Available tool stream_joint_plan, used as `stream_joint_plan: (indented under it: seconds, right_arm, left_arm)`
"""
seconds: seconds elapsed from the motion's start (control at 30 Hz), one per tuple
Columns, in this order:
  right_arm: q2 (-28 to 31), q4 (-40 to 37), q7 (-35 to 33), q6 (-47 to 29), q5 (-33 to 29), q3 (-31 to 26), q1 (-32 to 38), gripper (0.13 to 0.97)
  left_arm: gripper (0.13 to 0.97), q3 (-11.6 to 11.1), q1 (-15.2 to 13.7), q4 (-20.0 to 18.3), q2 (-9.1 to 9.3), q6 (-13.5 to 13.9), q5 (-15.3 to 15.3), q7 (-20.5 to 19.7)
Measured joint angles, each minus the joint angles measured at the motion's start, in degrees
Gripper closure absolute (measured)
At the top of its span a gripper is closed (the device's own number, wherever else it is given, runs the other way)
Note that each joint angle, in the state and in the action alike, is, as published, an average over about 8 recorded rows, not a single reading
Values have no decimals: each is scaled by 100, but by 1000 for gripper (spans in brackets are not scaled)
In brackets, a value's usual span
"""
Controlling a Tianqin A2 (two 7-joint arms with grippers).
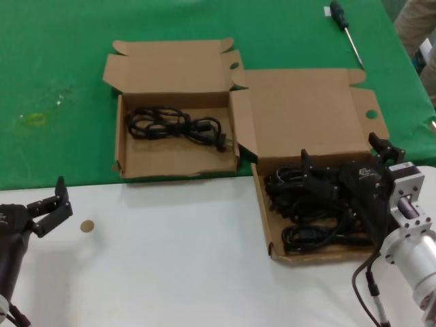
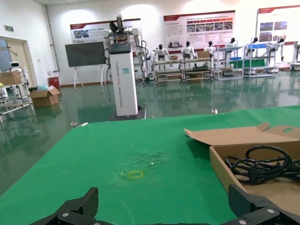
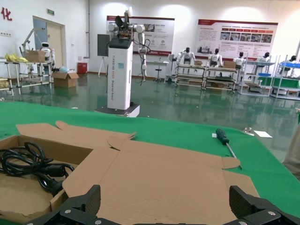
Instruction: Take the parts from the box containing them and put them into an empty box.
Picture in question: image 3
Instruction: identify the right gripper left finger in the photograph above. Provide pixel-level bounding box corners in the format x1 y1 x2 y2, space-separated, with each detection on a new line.
23 184 102 225

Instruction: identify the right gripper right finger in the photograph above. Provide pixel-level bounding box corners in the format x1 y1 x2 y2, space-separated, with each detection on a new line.
228 185 300 225

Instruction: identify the black power cable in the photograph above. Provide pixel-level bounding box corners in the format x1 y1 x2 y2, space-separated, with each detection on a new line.
0 142 75 197

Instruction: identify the cardboard box with torn edge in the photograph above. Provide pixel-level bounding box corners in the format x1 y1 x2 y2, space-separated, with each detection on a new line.
0 120 137 223

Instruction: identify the larger flat cardboard box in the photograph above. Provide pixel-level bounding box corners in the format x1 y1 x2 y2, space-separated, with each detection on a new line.
62 138 261 225

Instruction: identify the open cardboard box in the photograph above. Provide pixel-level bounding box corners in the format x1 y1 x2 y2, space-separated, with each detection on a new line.
51 70 80 88

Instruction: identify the person in beige clothing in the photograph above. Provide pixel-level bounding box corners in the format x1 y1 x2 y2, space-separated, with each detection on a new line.
282 121 300 181

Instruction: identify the white paper sheet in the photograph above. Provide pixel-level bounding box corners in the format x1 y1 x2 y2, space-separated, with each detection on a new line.
254 130 274 139

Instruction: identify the green table cloth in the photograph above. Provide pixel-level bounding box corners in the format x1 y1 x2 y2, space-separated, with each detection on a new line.
0 101 300 218

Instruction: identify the shelf rack with green panel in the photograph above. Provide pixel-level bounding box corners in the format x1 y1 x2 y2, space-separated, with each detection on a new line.
270 55 300 101

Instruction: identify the red bin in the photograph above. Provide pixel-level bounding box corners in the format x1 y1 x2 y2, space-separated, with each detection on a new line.
77 61 89 75

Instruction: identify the white tall shelf rack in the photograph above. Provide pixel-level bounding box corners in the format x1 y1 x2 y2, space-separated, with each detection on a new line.
238 55 278 97

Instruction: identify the black stool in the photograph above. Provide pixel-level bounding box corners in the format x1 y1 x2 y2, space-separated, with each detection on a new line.
153 63 164 83

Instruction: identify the white desk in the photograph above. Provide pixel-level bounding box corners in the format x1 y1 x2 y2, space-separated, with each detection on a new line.
146 60 170 79

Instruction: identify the black screen on stand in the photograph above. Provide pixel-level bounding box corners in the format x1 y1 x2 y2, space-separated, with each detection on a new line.
97 34 111 77

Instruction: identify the small white humanoid robot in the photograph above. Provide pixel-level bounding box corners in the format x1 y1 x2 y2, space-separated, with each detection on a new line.
38 42 56 64

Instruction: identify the yellow bags pile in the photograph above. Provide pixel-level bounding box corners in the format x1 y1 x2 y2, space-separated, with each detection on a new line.
4 53 28 63

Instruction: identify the beige door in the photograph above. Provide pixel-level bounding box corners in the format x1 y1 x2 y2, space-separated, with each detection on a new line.
32 15 66 71

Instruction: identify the wide red white poster board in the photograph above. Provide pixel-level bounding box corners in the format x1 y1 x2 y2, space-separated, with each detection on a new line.
195 19 279 61

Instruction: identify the narrow red white poster board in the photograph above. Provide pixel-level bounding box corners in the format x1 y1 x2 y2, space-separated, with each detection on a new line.
106 15 175 56

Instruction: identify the green handled screwdriver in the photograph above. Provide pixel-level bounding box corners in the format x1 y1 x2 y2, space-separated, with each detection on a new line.
215 128 243 170

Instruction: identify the pipe frame shelf rack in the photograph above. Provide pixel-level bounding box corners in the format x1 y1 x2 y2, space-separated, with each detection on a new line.
205 66 238 92
174 63 207 90

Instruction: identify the pipe frame work table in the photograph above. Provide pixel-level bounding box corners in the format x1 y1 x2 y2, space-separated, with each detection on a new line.
0 58 56 96

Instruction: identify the grey wall pipe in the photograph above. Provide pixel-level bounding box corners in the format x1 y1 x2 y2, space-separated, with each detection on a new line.
85 0 91 59

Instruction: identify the red wall character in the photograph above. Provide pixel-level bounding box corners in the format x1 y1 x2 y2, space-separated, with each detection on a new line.
1 7 12 22

